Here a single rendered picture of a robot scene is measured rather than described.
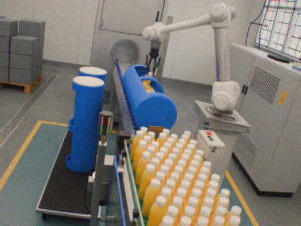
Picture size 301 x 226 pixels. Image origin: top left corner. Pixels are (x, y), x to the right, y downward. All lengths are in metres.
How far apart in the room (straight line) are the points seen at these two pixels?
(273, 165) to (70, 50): 5.27
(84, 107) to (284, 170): 2.27
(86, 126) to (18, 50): 2.83
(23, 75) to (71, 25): 2.21
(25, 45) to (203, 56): 4.17
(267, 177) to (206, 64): 4.41
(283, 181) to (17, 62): 4.40
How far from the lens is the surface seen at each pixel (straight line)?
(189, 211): 1.13
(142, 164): 1.43
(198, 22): 2.27
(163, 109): 1.88
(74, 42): 6.99
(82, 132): 2.65
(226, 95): 2.00
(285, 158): 3.37
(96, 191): 1.55
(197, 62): 7.20
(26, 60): 5.16
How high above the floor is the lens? 1.77
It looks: 21 degrees down
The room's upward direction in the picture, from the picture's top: 11 degrees clockwise
